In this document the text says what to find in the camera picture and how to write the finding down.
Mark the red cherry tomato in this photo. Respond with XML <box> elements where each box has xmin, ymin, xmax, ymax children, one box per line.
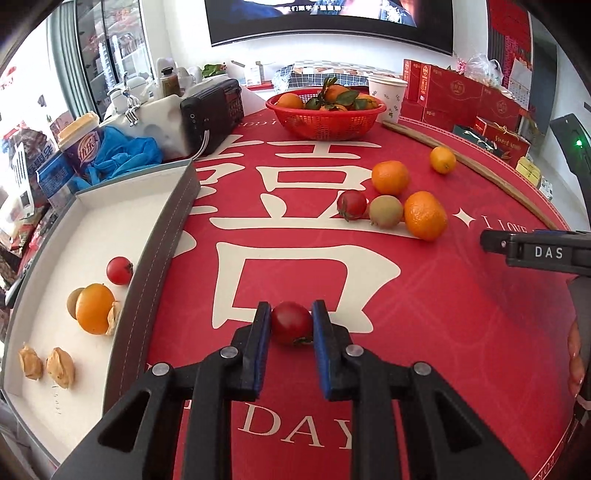
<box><xmin>270</xmin><ymin>301</ymin><xmax>314</xmax><ymax>345</ymax></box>
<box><xmin>337</xmin><ymin>190</ymin><xmax>368</xmax><ymax>221</ymax></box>
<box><xmin>106</xmin><ymin>256</ymin><xmax>133</xmax><ymax>286</ymax></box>

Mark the large orange tangerine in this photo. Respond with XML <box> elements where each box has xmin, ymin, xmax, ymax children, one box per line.
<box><xmin>404</xmin><ymin>191</ymin><xmax>448</xmax><ymax>241</ymax></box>

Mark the yellow-orange round orange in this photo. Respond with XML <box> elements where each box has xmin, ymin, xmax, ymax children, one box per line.
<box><xmin>429</xmin><ymin>146</ymin><xmax>457</xmax><ymax>175</ymax></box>

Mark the brown-green longan fruit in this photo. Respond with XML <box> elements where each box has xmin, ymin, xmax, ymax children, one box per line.
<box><xmin>66</xmin><ymin>287</ymin><xmax>84</xmax><ymax>320</ymax></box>
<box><xmin>369</xmin><ymin>195</ymin><xmax>404</xmax><ymax>229</ymax></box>

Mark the small orange tangerine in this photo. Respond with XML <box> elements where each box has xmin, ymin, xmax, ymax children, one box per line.
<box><xmin>372</xmin><ymin>160</ymin><xmax>410</xmax><ymax>196</ymax></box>

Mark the person right hand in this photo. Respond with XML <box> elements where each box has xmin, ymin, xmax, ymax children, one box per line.
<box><xmin>567</xmin><ymin>320</ymin><xmax>586</xmax><ymax>398</ymax></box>

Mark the yellow carton box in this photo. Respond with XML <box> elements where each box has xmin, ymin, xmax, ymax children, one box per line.
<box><xmin>516</xmin><ymin>157</ymin><xmax>542</xmax><ymax>188</ymax></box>

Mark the red sweet apple box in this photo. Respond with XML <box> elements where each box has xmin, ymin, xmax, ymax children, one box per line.
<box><xmin>474</xmin><ymin>117</ymin><xmax>530</xmax><ymax>168</ymax></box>

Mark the red round table mat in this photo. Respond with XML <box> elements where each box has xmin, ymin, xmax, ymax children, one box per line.
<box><xmin>147</xmin><ymin>110</ymin><xmax>575</xmax><ymax>479</ymax></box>

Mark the red gift box stacked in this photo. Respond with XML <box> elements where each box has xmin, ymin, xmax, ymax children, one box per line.
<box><xmin>402</xmin><ymin>59</ymin><xmax>483</xmax><ymax>132</ymax></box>

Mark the grey white gift tray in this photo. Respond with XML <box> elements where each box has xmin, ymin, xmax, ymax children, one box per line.
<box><xmin>1</xmin><ymin>161</ymin><xmax>199</xmax><ymax>464</ymax></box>

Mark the white floral paper cup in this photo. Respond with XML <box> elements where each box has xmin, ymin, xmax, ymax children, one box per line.
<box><xmin>368</xmin><ymin>75</ymin><xmax>408</xmax><ymax>123</ymax></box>

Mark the red plastic fruit basket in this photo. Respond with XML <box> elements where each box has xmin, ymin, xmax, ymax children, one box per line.
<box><xmin>266</xmin><ymin>94</ymin><xmax>386</xmax><ymax>141</ymax></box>

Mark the blue plastic bag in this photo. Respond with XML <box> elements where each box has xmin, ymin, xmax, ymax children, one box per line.
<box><xmin>82</xmin><ymin>126</ymin><xmax>163</xmax><ymax>186</ymax></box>

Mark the black portable radio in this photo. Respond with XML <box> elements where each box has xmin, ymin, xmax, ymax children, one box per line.
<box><xmin>179</xmin><ymin>76</ymin><xmax>245</xmax><ymax>157</ymax></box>

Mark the white cheese-shaped box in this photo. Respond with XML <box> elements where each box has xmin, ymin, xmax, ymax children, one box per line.
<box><xmin>100</xmin><ymin>95</ymin><xmax>204</xmax><ymax>162</ymax></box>

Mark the blue tissue pack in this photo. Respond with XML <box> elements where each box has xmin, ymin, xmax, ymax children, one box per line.
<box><xmin>36</xmin><ymin>152</ymin><xmax>77</xmax><ymax>210</ymax></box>

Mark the milk tea cup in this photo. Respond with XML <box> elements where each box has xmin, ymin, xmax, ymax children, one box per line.
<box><xmin>58</xmin><ymin>112</ymin><xmax>103</xmax><ymax>175</ymax></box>

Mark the green potted plant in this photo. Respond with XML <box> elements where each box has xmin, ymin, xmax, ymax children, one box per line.
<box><xmin>201</xmin><ymin>64</ymin><xmax>226</xmax><ymax>78</ymax></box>

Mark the wall television screen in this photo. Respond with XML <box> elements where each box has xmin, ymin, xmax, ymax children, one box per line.
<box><xmin>205</xmin><ymin>0</ymin><xmax>454</xmax><ymax>54</ymax></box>

